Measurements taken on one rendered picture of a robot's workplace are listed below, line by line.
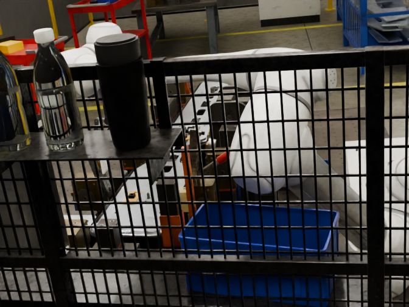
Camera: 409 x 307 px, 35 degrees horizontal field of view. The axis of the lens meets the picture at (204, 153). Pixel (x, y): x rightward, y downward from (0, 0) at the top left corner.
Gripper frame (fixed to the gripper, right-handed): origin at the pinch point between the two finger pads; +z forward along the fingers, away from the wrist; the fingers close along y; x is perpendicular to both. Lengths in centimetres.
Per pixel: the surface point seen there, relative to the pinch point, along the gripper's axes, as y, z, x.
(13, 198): -4, -18, -55
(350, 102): 62, 109, 374
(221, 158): 28.1, -2.8, -1.0
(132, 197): 0.4, 9.1, -0.8
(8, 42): -171, 14, 251
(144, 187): 1.8, 9.7, 6.7
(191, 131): 20.7, -11.3, -1.8
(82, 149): 19, -33, -66
